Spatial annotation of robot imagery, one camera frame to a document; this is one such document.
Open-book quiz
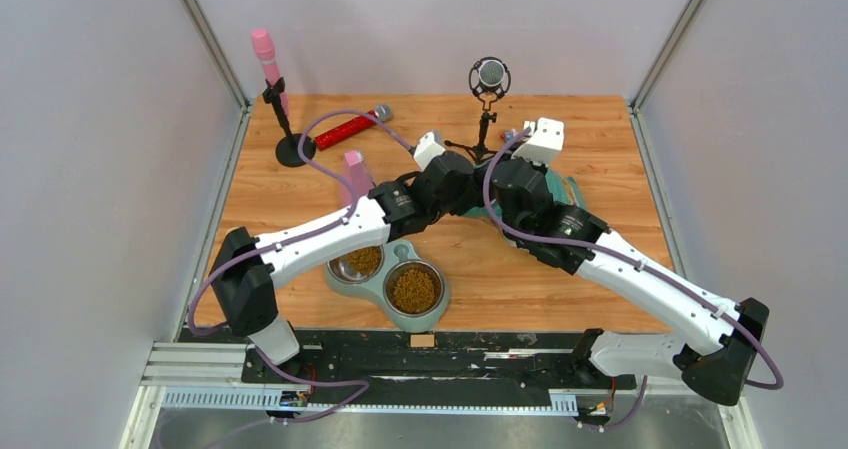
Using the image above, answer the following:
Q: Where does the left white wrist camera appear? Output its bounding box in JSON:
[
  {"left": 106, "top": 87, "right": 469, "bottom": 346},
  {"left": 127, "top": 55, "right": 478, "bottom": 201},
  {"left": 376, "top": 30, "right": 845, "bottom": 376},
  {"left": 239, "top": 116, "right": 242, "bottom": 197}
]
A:
[{"left": 412, "top": 131, "right": 446, "bottom": 171}]

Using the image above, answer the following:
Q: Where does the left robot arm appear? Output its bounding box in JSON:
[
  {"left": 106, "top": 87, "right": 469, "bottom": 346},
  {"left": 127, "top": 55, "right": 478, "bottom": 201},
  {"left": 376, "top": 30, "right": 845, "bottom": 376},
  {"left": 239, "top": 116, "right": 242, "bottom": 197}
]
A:
[{"left": 209, "top": 151, "right": 474, "bottom": 365}]

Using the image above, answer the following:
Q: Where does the silver studio microphone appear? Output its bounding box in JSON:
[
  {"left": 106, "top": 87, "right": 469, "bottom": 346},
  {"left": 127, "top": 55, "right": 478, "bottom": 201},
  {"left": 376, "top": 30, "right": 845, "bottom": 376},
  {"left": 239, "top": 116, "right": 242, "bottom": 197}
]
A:
[{"left": 468, "top": 56, "right": 512, "bottom": 101}]

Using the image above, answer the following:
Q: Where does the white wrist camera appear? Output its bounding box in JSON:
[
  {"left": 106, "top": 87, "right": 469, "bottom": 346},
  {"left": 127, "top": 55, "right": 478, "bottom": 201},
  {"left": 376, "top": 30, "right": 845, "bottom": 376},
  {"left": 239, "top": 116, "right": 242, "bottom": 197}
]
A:
[
  {"left": 511, "top": 117, "right": 566, "bottom": 167},
  {"left": 412, "top": 131, "right": 446, "bottom": 171}
]

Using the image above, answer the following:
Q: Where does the green pet food bag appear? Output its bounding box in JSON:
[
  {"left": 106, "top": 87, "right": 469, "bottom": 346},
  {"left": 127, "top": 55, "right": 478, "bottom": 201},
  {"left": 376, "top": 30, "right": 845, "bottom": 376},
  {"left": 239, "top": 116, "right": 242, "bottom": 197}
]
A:
[{"left": 460, "top": 170, "right": 588, "bottom": 220}]

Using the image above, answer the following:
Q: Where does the small toy figurine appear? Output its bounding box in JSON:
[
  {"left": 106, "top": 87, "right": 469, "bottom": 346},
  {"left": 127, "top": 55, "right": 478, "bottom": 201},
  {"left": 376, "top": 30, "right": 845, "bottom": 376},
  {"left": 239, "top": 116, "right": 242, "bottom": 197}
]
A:
[{"left": 500, "top": 129, "right": 520, "bottom": 142}]

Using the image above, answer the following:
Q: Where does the pink metronome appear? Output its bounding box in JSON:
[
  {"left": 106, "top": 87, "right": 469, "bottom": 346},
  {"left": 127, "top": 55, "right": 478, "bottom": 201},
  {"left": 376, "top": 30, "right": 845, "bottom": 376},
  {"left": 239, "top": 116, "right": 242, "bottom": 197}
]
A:
[{"left": 342, "top": 150, "right": 375, "bottom": 197}]

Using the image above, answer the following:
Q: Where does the pink microphone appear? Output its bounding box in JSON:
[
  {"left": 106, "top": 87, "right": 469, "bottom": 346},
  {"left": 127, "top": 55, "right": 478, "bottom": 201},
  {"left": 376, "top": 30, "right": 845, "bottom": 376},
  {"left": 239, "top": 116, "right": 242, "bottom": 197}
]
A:
[{"left": 251, "top": 28, "right": 282, "bottom": 87}]

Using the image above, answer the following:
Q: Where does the wooden block on rail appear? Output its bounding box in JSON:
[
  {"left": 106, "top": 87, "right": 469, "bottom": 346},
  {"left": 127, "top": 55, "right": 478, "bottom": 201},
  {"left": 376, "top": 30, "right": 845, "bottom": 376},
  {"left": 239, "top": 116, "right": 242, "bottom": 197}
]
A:
[{"left": 409, "top": 333, "right": 436, "bottom": 349}]

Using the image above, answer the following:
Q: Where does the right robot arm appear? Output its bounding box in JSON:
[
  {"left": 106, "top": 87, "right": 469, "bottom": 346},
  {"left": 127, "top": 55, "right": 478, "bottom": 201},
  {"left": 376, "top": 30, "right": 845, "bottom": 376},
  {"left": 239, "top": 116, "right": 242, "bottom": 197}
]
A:
[{"left": 482, "top": 158, "right": 785, "bottom": 406}]

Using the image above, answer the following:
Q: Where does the red glitter microphone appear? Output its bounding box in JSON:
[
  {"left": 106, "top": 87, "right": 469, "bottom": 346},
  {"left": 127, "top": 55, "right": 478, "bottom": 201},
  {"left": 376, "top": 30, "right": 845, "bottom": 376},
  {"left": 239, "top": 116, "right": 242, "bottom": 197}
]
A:
[{"left": 314, "top": 104, "right": 393, "bottom": 151}]

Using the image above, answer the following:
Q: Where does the black tripod mic stand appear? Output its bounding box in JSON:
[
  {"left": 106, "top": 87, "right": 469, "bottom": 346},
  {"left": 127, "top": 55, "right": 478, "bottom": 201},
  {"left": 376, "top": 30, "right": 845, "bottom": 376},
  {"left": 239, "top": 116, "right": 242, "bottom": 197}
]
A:
[{"left": 444, "top": 97, "right": 499, "bottom": 166}]

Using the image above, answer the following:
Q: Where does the black round-base mic stand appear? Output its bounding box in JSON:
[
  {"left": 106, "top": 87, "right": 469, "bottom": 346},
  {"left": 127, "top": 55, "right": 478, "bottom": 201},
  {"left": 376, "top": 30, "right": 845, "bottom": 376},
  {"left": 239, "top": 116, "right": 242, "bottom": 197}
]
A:
[{"left": 262, "top": 76, "right": 317, "bottom": 168}]

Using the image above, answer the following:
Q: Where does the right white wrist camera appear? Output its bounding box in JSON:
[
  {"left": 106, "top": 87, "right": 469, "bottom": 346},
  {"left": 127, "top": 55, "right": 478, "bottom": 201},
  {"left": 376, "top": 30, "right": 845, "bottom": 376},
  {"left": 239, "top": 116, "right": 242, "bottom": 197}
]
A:
[{"left": 511, "top": 117, "right": 566, "bottom": 167}]

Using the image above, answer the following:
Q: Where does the grey double pet bowl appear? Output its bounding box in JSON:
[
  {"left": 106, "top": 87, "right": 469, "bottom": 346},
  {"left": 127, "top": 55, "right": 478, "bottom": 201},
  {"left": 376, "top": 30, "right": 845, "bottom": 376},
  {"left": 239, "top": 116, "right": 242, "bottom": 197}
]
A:
[{"left": 324, "top": 240, "right": 451, "bottom": 333}]

